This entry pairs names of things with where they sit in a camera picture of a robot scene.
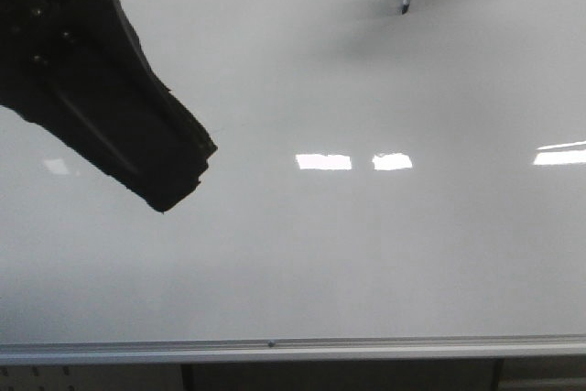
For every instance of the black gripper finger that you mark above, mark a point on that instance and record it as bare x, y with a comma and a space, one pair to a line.
76, 68

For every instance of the white whiteboard with aluminium frame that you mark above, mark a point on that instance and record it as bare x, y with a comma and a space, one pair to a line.
386, 185

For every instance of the grey perforated table frame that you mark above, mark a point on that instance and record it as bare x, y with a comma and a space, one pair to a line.
520, 373

